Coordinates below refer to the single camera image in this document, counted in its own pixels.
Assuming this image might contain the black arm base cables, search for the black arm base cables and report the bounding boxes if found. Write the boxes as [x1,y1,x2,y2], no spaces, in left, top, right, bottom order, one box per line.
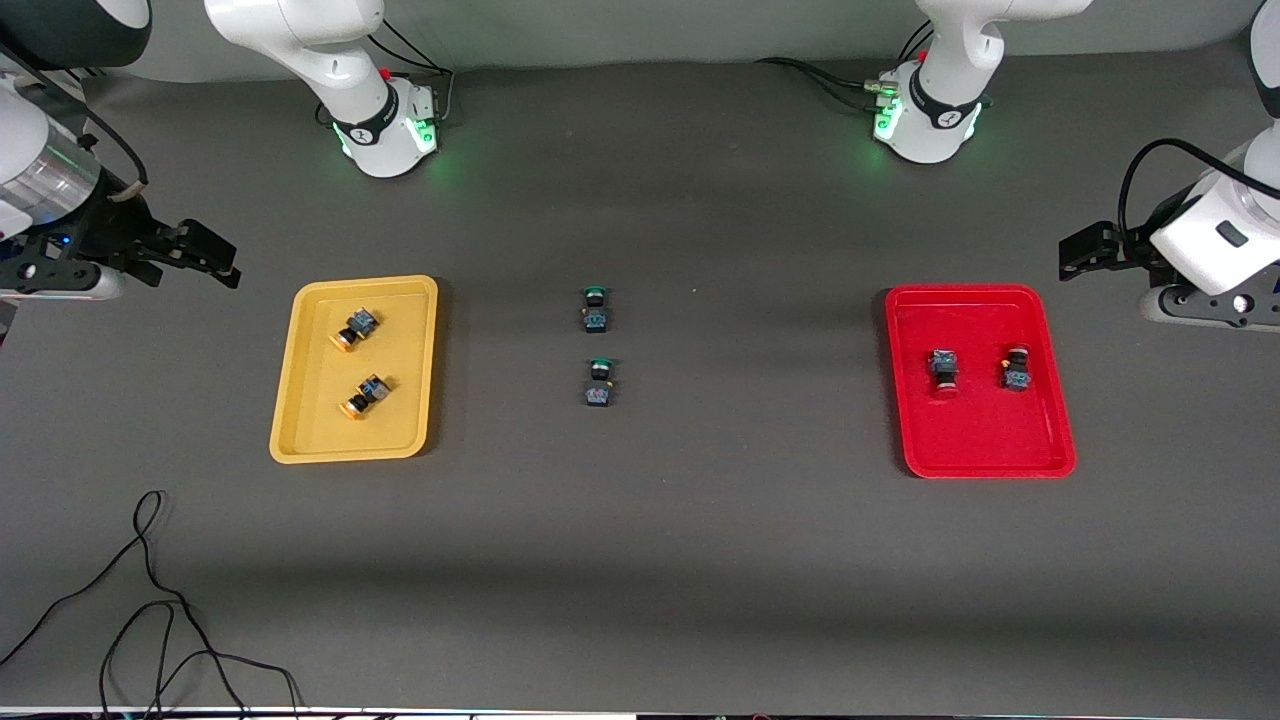
[316,10,457,131]
[755,18,936,113]

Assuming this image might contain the black arm wrist cable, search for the black arm wrist cable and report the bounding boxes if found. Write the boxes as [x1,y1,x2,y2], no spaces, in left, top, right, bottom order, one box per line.
[20,65,151,201]
[1116,138,1253,269]

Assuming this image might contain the black right arm base cables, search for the black right arm base cables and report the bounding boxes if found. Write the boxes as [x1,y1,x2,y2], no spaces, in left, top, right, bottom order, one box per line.
[316,10,457,131]

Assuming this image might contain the black right arm wrist cable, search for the black right arm wrist cable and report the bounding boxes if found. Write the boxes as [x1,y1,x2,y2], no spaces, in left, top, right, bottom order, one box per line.
[20,65,151,201]

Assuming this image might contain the black left arm base cables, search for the black left arm base cables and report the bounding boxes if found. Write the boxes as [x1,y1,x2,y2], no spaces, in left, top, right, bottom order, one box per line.
[755,18,936,113]

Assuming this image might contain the yellow plastic tray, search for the yellow plastic tray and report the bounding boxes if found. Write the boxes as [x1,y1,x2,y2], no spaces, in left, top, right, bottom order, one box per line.
[269,275,440,465]

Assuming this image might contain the black left arm wrist cable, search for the black left arm wrist cable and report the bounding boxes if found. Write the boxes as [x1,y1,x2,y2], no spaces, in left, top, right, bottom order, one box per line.
[1116,138,1253,269]

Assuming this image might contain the red plastic tray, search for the red plastic tray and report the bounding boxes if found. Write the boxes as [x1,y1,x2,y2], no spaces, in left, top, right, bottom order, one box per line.
[885,284,1078,480]

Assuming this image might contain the loose thin black cable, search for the loose thin black cable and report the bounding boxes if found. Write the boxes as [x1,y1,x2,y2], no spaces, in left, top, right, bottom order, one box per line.
[0,489,303,720]

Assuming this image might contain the yellow push button switch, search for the yellow push button switch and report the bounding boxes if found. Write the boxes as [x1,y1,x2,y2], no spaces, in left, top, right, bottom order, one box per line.
[329,307,382,354]
[339,374,392,422]

